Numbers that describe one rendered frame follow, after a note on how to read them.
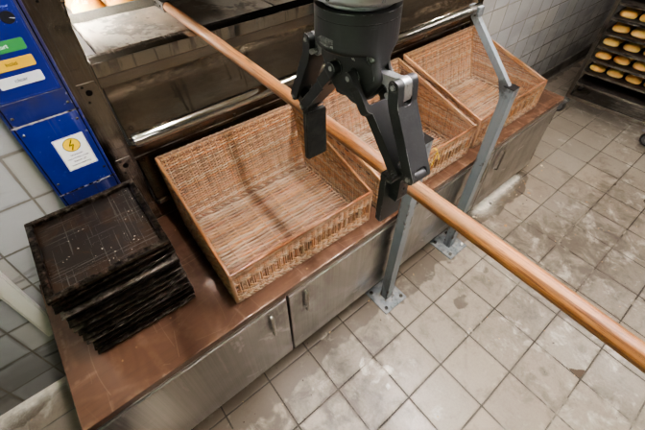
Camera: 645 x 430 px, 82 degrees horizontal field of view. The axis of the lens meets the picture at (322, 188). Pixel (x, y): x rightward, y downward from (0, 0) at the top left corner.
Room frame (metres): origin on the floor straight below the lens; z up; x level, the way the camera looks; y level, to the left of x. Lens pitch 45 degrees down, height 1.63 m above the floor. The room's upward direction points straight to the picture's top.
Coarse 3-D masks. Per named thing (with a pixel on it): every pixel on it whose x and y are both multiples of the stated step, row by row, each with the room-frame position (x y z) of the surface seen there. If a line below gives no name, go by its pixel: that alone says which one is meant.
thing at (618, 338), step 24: (192, 24) 1.10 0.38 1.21; (216, 48) 0.97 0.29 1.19; (264, 72) 0.81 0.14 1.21; (288, 96) 0.71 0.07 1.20; (360, 144) 0.54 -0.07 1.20; (384, 168) 0.48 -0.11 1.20; (408, 192) 0.43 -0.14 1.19; (432, 192) 0.42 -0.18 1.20; (456, 216) 0.37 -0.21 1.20; (480, 240) 0.33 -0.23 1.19; (504, 264) 0.29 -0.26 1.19; (528, 264) 0.28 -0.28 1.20; (552, 288) 0.25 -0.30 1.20; (576, 312) 0.22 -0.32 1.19; (600, 312) 0.21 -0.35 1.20; (600, 336) 0.19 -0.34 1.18; (624, 336) 0.18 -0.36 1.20
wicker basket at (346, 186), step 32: (256, 128) 1.13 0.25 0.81; (288, 128) 1.19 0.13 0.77; (160, 160) 0.91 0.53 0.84; (192, 160) 0.96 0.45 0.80; (224, 160) 1.02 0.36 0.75; (256, 160) 1.08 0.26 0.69; (288, 160) 1.15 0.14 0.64; (320, 160) 1.10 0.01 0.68; (192, 192) 0.91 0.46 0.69; (256, 192) 1.01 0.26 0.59; (288, 192) 1.01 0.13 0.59; (352, 192) 0.94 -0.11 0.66; (192, 224) 0.73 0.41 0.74; (224, 224) 0.85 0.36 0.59; (256, 224) 0.85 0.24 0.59; (288, 224) 0.85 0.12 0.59; (320, 224) 0.74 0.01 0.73; (352, 224) 0.83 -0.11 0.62; (224, 256) 0.71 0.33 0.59; (256, 256) 0.71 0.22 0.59; (288, 256) 0.71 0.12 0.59; (256, 288) 0.59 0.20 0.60
